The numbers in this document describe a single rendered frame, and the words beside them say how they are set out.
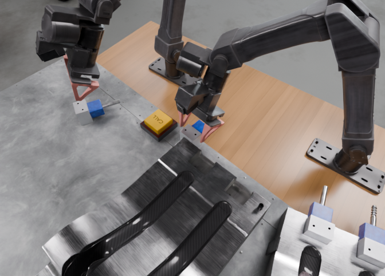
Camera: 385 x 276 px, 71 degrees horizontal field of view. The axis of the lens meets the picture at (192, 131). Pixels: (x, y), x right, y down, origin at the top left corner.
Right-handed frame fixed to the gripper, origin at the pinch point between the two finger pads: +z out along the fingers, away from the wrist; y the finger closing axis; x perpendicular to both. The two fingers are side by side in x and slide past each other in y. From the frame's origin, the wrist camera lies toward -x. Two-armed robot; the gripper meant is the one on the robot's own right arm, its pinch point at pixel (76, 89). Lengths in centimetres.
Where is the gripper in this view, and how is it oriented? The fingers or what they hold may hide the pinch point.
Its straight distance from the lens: 81.5
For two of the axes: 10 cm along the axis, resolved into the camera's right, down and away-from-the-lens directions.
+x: 7.9, -0.1, 6.1
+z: -4.4, 6.8, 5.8
